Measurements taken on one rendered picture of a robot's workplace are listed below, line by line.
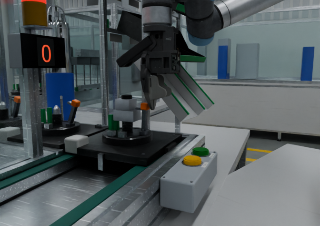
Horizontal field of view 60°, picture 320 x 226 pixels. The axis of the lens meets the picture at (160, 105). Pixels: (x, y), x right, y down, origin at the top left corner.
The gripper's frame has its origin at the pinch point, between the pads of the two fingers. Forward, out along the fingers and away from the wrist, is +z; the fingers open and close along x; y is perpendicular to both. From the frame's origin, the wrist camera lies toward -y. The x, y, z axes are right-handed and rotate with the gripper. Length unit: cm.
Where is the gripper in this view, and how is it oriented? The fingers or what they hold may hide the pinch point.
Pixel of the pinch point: (150, 105)
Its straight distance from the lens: 73.8
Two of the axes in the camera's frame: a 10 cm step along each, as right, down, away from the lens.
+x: 4.0, -1.3, 9.1
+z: 0.0, 9.9, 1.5
